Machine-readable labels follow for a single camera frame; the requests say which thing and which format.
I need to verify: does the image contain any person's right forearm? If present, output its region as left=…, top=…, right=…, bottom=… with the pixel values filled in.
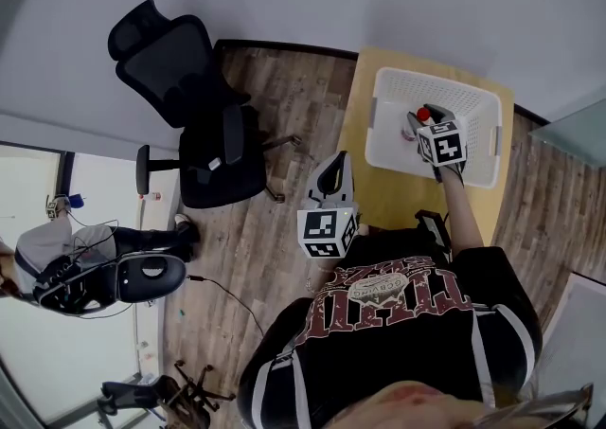
left=437, top=165, right=486, bottom=252

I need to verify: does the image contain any black floor cable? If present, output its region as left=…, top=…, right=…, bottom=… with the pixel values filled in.
left=186, top=275, right=267, bottom=339

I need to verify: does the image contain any person's left forearm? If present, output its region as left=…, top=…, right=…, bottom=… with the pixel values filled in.
left=304, top=255, right=343, bottom=296

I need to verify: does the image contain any person's black printed shirt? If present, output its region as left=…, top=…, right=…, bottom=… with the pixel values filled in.
left=236, top=226, right=544, bottom=429

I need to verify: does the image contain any black mesh office chair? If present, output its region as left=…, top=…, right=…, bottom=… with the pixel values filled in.
left=100, top=359, right=237, bottom=429
left=107, top=0, right=304, bottom=210

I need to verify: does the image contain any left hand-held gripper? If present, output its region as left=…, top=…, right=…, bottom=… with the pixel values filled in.
left=295, top=150, right=360, bottom=259

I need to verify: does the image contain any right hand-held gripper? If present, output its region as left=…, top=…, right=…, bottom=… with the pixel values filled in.
left=406, top=103, right=469, bottom=169

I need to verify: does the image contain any white plastic basket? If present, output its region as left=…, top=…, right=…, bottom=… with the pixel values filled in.
left=364, top=66, right=504, bottom=189

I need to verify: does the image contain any black table base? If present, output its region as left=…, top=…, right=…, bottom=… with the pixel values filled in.
left=415, top=209, right=455, bottom=259

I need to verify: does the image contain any small red-capped object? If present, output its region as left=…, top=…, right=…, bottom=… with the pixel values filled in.
left=400, top=106, right=434, bottom=142

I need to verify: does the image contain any frosted glass door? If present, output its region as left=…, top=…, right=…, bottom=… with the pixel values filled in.
left=528, top=98, right=606, bottom=169

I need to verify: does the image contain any light wooden table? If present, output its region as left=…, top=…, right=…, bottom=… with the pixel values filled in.
left=337, top=46, right=516, bottom=249

